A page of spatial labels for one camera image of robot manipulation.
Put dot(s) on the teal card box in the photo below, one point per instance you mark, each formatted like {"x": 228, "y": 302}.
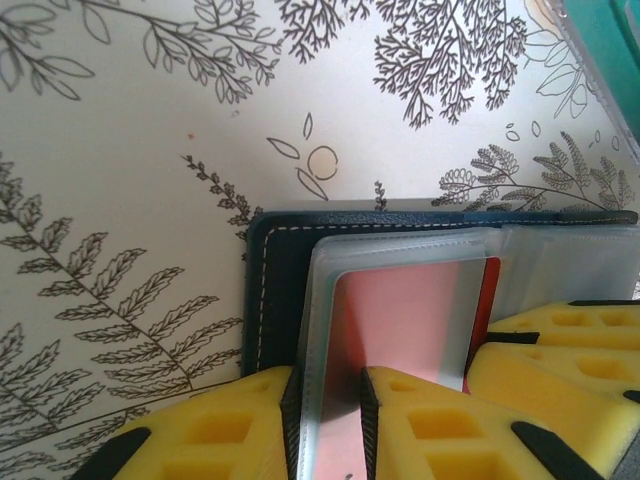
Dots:
{"x": 610, "y": 40}

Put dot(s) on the floral patterned table cover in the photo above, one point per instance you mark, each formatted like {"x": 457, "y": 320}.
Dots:
{"x": 125, "y": 150}

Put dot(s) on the blue leather card holder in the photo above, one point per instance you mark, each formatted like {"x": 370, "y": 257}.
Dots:
{"x": 280, "y": 280}

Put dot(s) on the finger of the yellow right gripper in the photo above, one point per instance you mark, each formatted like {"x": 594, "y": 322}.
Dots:
{"x": 590, "y": 322}
{"x": 560, "y": 395}

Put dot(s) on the red credit card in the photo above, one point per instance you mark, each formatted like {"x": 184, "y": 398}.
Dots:
{"x": 400, "y": 320}

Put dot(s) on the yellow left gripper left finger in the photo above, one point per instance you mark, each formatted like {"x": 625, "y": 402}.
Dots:
{"x": 210, "y": 440}

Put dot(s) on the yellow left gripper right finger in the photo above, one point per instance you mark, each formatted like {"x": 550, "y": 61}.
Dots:
{"x": 450, "y": 435}

